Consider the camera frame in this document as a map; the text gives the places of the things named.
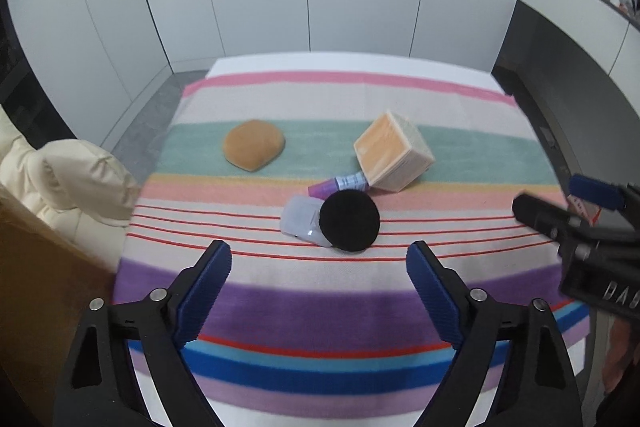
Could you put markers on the white translucent plastic case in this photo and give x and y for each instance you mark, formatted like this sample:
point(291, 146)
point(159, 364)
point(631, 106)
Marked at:
point(300, 219)

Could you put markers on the cream padded chair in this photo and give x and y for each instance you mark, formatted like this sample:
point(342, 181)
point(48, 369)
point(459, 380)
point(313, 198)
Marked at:
point(65, 177)

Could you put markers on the beige orange cube box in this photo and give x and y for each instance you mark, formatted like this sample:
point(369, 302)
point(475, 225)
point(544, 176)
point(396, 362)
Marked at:
point(390, 152)

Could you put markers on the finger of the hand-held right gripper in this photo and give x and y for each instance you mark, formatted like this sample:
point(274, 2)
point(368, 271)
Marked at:
point(595, 192)
point(545, 217)

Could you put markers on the red and white tag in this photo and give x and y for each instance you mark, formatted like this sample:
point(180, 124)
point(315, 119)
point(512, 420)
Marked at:
point(582, 209)

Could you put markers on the black round puff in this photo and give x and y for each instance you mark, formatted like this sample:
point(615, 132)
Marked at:
point(350, 221)

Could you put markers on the wall socket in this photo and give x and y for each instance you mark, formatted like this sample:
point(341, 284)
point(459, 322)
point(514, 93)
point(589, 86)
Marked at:
point(548, 137)

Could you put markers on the brown cardboard box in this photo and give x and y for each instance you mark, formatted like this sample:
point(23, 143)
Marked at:
point(40, 267)

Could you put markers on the person's right hand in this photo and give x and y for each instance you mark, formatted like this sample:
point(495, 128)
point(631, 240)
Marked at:
point(619, 357)

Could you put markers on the brown bread bun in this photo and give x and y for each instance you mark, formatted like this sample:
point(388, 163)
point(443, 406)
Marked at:
point(254, 146)

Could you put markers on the black glass cabinet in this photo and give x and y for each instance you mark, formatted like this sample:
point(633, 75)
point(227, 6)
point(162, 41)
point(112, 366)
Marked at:
point(20, 82)

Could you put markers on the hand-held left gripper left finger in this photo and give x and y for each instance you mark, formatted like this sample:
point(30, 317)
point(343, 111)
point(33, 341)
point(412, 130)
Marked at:
point(200, 302)

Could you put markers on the striped colourful cloth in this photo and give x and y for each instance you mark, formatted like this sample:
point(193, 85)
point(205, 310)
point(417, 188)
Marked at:
point(320, 297)

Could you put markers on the purple capped tube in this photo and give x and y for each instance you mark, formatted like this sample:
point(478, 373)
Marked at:
point(340, 183)

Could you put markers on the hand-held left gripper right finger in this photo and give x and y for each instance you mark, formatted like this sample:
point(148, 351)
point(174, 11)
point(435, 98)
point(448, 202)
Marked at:
point(435, 297)

